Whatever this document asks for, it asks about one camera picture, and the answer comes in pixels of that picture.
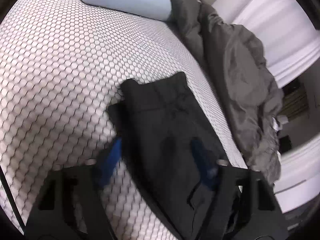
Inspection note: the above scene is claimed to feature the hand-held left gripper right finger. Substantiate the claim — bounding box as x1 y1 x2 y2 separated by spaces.
190 137 289 240

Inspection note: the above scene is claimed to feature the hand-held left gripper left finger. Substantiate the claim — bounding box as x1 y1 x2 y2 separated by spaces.
25 136 123 240

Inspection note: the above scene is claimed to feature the dark grey duvet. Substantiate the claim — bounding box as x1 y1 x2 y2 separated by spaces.
166 0 284 184

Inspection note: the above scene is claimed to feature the white curtain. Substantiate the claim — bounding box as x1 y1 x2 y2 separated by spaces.
272 137 320 210
232 0 320 88

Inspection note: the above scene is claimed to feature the white honeycomb mattress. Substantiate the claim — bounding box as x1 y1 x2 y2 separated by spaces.
0 0 250 235

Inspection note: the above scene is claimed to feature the brown curtain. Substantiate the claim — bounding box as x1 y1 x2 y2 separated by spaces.
282 80 308 115

